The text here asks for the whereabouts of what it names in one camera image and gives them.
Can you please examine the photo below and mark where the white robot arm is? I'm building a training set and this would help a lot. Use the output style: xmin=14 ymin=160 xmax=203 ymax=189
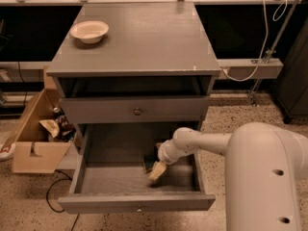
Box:
xmin=149 ymin=122 xmax=308 ymax=231

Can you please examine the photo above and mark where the white ceramic bowl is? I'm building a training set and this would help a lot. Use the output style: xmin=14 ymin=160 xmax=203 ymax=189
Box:
xmin=69 ymin=21 xmax=109 ymax=44

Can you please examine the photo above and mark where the black floor cable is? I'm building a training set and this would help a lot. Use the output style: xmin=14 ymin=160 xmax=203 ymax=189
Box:
xmin=45 ymin=169 xmax=81 ymax=231

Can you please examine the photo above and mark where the closed grey top drawer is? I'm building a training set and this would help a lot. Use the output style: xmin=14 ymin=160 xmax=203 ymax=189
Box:
xmin=60 ymin=96 xmax=208 ymax=124

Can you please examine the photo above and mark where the crumpled snack bag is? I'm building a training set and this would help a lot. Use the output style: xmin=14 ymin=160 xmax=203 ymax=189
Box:
xmin=39 ymin=107 xmax=75 ymax=142

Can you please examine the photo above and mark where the brown cardboard box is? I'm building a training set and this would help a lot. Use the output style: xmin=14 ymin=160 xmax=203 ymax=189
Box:
xmin=1 ymin=65 xmax=73 ymax=174

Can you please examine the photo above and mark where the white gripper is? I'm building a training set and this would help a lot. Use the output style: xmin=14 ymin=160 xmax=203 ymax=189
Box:
xmin=149 ymin=140 xmax=185 ymax=181

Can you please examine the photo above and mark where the open grey middle drawer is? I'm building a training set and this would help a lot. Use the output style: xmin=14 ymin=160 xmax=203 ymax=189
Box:
xmin=59 ymin=122 xmax=216 ymax=214

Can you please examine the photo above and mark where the grey metal rail beam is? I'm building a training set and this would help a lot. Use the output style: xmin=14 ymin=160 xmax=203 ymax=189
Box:
xmin=218 ymin=59 xmax=283 ymax=80

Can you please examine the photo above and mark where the white red shoe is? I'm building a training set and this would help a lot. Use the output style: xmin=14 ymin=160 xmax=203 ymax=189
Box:
xmin=0 ymin=143 xmax=15 ymax=162

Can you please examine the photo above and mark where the metal tripod stand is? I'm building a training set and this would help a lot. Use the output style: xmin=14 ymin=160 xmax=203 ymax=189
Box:
xmin=248 ymin=0 xmax=302 ymax=107

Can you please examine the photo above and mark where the green yellow sponge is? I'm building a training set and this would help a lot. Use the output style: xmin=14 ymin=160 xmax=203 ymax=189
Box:
xmin=142 ymin=154 xmax=158 ymax=173

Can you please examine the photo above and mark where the grey wooden drawer cabinet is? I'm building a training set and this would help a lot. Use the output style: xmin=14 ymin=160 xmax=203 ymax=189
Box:
xmin=46 ymin=1 xmax=221 ymax=152

